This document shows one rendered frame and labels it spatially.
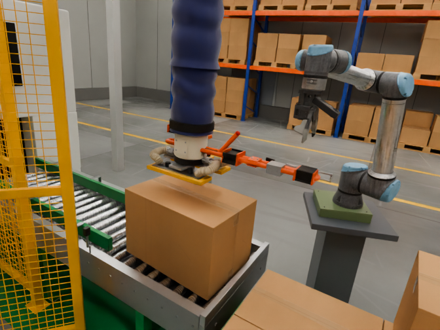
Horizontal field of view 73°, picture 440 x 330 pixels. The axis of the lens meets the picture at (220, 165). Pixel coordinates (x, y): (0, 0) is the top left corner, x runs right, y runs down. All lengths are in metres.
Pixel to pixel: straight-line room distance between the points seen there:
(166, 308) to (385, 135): 1.44
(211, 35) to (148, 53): 11.56
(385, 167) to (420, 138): 6.56
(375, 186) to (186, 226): 1.13
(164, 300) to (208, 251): 0.31
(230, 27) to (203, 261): 8.46
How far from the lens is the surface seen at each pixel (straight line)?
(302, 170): 1.29
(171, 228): 1.52
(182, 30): 1.41
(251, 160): 1.36
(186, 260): 1.54
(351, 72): 1.65
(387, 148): 1.90
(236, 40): 9.35
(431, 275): 1.43
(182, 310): 1.50
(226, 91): 9.45
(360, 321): 1.71
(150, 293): 1.59
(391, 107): 1.83
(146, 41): 13.02
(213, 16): 1.42
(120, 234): 2.08
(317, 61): 1.22
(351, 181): 2.05
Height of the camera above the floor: 1.63
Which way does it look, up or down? 19 degrees down
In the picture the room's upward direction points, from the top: 5 degrees clockwise
